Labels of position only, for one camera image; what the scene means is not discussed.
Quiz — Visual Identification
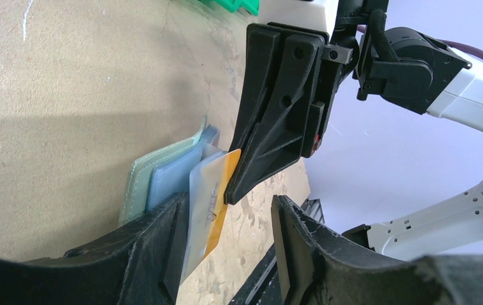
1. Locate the right green bin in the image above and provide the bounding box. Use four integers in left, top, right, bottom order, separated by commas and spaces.
240, 0, 261, 16

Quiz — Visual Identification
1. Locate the green bin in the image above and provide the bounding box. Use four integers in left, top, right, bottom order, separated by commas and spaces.
199, 0, 242, 13
240, 0, 261, 16

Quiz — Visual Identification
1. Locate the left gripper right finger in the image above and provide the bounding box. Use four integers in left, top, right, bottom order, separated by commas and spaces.
271, 195, 483, 304

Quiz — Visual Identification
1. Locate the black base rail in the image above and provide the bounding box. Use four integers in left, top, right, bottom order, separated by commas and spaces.
229, 244, 282, 305

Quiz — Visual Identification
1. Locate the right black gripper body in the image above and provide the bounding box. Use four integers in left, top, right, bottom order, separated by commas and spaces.
308, 1, 471, 155

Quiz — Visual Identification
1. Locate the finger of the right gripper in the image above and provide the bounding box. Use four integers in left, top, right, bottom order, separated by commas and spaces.
224, 33, 325, 205
229, 24, 284, 178

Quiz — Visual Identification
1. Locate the left green bin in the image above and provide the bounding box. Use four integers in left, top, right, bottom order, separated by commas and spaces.
199, 0, 242, 13

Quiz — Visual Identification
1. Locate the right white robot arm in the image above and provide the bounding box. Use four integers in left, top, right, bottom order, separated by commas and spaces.
223, 1, 483, 261

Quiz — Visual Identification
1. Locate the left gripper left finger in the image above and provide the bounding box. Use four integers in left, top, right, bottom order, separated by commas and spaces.
0, 192, 189, 304

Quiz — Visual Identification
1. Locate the green card holder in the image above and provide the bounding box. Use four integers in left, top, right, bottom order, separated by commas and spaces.
118, 117, 220, 227

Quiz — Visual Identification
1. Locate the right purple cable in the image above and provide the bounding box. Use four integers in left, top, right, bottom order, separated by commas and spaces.
356, 24, 483, 76

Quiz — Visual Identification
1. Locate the orange and white credit card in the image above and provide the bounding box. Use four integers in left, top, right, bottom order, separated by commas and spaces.
180, 149, 242, 282

